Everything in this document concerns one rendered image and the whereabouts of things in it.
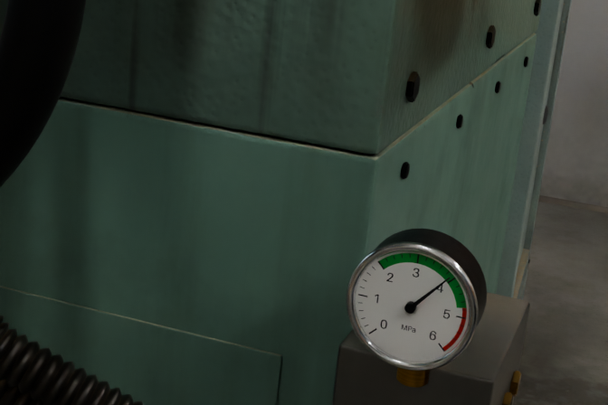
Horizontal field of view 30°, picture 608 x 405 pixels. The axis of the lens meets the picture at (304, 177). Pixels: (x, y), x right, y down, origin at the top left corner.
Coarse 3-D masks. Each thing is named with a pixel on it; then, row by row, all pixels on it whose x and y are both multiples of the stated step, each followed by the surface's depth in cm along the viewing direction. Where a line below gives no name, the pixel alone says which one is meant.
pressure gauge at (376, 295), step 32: (384, 256) 53; (416, 256) 52; (448, 256) 51; (352, 288) 53; (384, 288) 53; (416, 288) 52; (448, 288) 52; (480, 288) 53; (352, 320) 54; (384, 320) 53; (416, 320) 53; (448, 320) 52; (384, 352) 54; (416, 352) 53; (448, 352) 53; (416, 384) 56
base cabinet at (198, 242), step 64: (512, 64) 98; (64, 128) 64; (128, 128) 63; (192, 128) 61; (448, 128) 75; (512, 128) 106; (0, 192) 66; (64, 192) 65; (128, 192) 64; (192, 192) 62; (256, 192) 61; (320, 192) 60; (384, 192) 61; (448, 192) 80; (0, 256) 67; (64, 256) 66; (128, 256) 64; (192, 256) 63; (256, 256) 62; (320, 256) 60; (64, 320) 67; (128, 320) 65; (192, 320) 64; (256, 320) 63; (320, 320) 61; (128, 384) 66; (192, 384) 65; (256, 384) 63; (320, 384) 62
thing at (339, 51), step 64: (0, 0) 63; (128, 0) 61; (192, 0) 60; (256, 0) 58; (320, 0) 57; (384, 0) 56; (448, 0) 67; (512, 0) 91; (128, 64) 62; (192, 64) 60; (256, 64) 59; (320, 64) 58; (384, 64) 57; (448, 64) 71; (256, 128) 60; (320, 128) 59; (384, 128) 58
